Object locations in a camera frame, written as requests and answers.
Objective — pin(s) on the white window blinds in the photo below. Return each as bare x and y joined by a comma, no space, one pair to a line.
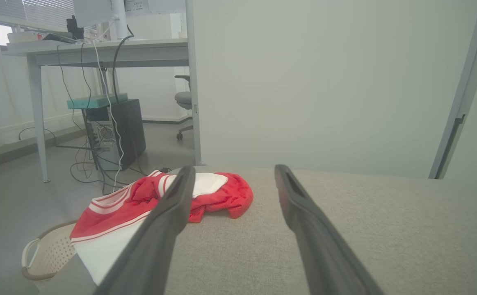
25,10

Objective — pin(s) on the beige perforated laundry basket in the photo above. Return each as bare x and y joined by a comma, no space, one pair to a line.
51,252

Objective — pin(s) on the white office desk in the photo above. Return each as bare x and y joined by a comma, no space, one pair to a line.
140,51

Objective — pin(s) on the teal foam block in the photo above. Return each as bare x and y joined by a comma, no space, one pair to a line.
94,101

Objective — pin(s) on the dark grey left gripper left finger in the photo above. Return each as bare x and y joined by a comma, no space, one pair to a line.
156,246

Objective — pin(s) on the small black desk device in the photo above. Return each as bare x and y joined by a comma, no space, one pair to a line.
74,28

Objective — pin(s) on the black computer tower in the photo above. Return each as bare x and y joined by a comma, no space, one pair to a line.
129,131

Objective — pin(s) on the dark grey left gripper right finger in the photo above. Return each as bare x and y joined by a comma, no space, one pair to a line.
324,254

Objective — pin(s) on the wide pale grey partition panel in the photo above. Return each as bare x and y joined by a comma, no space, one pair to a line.
324,82

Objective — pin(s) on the red and white basketball jersey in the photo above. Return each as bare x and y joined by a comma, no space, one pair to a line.
115,213

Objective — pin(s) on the grey office chair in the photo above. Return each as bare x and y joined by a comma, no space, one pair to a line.
183,98

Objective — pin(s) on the grey metal partition post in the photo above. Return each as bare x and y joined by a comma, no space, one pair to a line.
464,90

